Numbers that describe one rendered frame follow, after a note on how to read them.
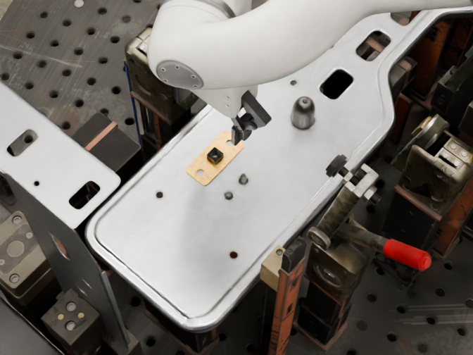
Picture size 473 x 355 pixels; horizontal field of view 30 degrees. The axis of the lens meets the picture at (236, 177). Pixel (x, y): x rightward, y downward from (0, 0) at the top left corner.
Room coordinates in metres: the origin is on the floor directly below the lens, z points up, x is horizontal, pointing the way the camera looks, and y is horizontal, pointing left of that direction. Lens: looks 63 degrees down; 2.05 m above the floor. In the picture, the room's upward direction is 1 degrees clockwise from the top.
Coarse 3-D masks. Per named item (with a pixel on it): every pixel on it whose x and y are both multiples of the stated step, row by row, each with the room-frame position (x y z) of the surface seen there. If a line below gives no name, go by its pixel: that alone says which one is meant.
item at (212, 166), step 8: (224, 136) 0.59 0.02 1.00; (216, 144) 0.58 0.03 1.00; (224, 144) 0.58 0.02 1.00; (240, 144) 0.58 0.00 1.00; (208, 152) 0.56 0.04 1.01; (216, 152) 0.56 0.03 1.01; (224, 152) 0.57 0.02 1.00; (232, 152) 0.57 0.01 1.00; (200, 160) 0.56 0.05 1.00; (208, 160) 0.56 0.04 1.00; (216, 160) 0.55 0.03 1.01; (224, 160) 0.56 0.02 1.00; (192, 168) 0.54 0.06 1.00; (200, 168) 0.54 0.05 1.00; (208, 168) 0.54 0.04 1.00; (216, 168) 0.54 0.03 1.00; (192, 176) 0.53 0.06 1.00; (200, 176) 0.53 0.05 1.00; (208, 176) 0.53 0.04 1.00
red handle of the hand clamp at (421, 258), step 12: (348, 228) 0.42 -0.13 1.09; (360, 228) 0.42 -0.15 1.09; (360, 240) 0.40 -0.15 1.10; (372, 240) 0.40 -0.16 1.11; (384, 240) 0.39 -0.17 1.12; (384, 252) 0.38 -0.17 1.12; (396, 252) 0.37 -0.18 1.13; (408, 252) 0.37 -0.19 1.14; (420, 252) 0.37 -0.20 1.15; (408, 264) 0.36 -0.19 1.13; (420, 264) 0.36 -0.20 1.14
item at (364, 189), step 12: (336, 156) 0.45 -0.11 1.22; (336, 168) 0.44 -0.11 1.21; (360, 168) 0.44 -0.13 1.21; (348, 180) 0.43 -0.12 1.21; (360, 180) 0.42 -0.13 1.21; (372, 180) 0.42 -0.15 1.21; (348, 192) 0.41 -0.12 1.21; (360, 192) 0.41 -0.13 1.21; (372, 192) 0.41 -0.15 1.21; (336, 204) 0.42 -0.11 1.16; (348, 204) 0.41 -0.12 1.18; (324, 216) 0.42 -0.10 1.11; (336, 216) 0.41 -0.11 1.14; (348, 216) 0.44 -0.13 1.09; (324, 228) 0.42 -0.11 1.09; (336, 228) 0.41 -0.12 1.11
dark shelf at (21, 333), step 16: (0, 304) 0.34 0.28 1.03; (0, 320) 0.32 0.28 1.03; (16, 320) 0.32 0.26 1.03; (0, 336) 0.30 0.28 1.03; (16, 336) 0.30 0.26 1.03; (32, 336) 0.30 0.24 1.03; (0, 352) 0.28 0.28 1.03; (16, 352) 0.28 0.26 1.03; (32, 352) 0.28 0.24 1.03; (48, 352) 0.28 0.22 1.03
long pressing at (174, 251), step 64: (320, 64) 0.71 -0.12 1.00; (384, 64) 0.71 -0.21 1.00; (192, 128) 0.61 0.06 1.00; (320, 128) 0.61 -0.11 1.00; (384, 128) 0.61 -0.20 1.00; (128, 192) 0.51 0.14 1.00; (192, 192) 0.51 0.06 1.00; (256, 192) 0.51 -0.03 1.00; (320, 192) 0.51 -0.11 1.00; (128, 256) 0.42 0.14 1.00; (192, 256) 0.42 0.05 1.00; (256, 256) 0.42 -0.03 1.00; (192, 320) 0.33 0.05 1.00
